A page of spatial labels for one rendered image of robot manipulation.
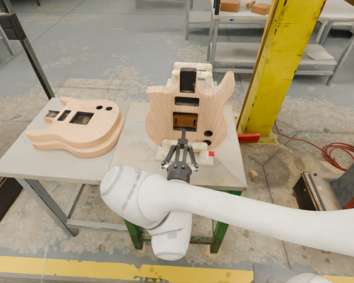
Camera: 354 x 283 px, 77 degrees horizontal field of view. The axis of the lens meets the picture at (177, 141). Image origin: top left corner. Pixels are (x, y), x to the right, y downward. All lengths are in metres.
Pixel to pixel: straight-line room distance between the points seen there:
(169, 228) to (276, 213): 0.26
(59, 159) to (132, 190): 0.79
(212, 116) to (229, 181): 0.30
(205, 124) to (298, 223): 0.57
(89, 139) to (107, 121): 0.14
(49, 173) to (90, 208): 0.95
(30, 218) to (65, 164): 1.13
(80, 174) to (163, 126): 0.46
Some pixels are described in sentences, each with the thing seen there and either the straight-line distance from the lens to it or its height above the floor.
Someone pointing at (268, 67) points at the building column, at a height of 0.84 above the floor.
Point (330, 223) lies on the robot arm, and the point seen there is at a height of 1.39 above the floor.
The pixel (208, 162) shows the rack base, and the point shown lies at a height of 0.94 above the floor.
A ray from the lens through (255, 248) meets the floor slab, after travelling 1.93.
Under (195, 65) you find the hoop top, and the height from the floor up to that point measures 1.21.
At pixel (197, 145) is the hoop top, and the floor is 1.05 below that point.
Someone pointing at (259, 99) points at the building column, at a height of 0.51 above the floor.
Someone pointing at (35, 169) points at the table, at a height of 0.90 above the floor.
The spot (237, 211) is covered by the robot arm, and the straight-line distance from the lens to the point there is 0.44.
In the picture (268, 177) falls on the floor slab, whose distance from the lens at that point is 2.30.
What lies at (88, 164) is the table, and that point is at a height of 0.90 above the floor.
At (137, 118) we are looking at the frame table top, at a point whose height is 0.93.
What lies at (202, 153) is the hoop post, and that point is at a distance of 0.99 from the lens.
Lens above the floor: 1.75
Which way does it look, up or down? 46 degrees down
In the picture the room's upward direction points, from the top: straight up
